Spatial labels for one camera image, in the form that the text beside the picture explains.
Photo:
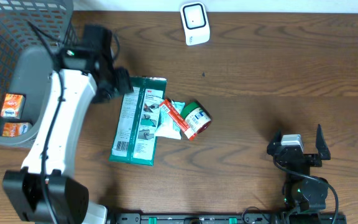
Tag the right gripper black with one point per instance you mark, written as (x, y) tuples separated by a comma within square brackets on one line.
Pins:
[(315, 160)]

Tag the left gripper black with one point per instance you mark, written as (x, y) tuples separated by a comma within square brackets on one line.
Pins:
[(126, 87)]

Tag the green sponge pack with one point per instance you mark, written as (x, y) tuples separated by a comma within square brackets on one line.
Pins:
[(135, 140)]

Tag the teal white snack pouch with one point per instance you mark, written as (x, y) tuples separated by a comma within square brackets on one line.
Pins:
[(167, 128)]

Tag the red white packet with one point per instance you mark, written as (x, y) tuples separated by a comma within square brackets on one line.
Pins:
[(167, 107)]

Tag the green lid jar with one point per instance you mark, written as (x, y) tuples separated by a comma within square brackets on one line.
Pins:
[(196, 117)]

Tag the orange juice carton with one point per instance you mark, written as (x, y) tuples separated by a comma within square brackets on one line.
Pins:
[(12, 106), (15, 129)]

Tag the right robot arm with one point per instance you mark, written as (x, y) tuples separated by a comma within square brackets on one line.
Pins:
[(304, 195)]

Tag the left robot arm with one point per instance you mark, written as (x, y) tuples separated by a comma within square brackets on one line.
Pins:
[(44, 189)]

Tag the white barcode scanner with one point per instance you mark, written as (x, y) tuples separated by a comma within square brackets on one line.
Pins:
[(195, 23)]

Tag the grey plastic mesh basket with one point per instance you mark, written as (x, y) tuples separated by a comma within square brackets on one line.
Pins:
[(25, 65)]

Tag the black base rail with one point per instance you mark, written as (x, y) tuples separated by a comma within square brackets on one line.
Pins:
[(250, 218)]

